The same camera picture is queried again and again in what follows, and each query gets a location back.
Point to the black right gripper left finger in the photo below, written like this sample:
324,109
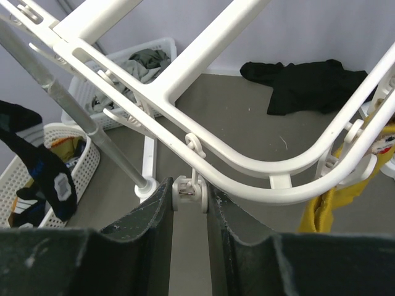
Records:
131,256

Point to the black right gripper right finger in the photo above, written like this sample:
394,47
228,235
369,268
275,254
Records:
249,258

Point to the yellow bear sock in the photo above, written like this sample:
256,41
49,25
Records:
318,214

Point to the white clip sock hanger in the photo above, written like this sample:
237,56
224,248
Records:
359,33

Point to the black blue patterned sock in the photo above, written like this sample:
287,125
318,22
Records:
22,130

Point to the white oval sock basket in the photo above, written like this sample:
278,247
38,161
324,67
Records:
22,203

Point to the black garment on floor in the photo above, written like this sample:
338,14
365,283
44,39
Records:
322,87

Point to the grey clothes pile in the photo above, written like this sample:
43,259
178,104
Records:
145,65

